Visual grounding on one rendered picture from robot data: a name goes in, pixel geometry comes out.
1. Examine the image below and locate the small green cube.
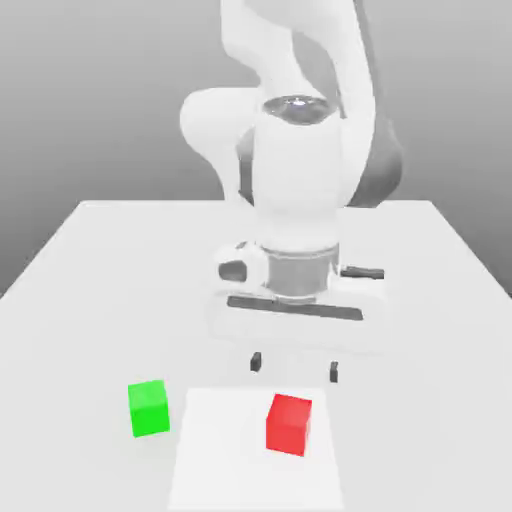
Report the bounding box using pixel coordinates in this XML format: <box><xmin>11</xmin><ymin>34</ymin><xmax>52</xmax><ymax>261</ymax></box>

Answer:
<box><xmin>127</xmin><ymin>378</ymin><xmax>172</xmax><ymax>439</ymax></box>

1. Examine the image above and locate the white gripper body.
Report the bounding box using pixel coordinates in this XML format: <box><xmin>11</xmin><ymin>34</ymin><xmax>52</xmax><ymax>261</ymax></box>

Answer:
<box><xmin>206</xmin><ymin>278</ymin><xmax>387</xmax><ymax>356</ymax></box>

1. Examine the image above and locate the small red cube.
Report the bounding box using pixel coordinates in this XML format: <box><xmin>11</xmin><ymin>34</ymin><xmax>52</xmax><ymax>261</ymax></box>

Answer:
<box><xmin>265</xmin><ymin>393</ymin><xmax>313</xmax><ymax>458</ymax></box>

